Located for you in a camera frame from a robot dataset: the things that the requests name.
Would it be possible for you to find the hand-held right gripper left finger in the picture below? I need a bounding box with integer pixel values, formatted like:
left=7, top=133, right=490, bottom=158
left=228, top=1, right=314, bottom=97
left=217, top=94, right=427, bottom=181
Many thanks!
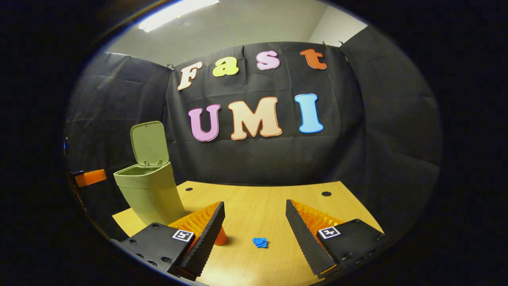
left=118, top=201, right=225, bottom=282

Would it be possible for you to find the black backdrop cloth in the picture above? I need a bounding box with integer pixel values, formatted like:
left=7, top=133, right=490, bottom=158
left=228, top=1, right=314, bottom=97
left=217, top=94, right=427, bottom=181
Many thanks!
left=65, top=25, right=443, bottom=239

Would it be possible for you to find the orange pop can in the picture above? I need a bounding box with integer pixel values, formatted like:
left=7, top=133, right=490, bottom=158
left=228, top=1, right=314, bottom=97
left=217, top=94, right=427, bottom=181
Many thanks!
left=214, top=226, right=229, bottom=246

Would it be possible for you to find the green desktop garbage bin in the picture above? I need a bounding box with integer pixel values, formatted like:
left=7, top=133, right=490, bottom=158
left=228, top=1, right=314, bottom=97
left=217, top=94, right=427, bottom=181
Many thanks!
left=114, top=121, right=187, bottom=227

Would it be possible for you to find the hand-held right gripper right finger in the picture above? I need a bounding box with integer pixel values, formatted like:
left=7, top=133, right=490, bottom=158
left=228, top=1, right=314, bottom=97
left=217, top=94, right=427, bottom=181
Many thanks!
left=285, top=199, right=385, bottom=278

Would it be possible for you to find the wooden desktop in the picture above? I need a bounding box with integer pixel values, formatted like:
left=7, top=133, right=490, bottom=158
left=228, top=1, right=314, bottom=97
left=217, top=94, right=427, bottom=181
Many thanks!
left=112, top=181, right=385, bottom=286

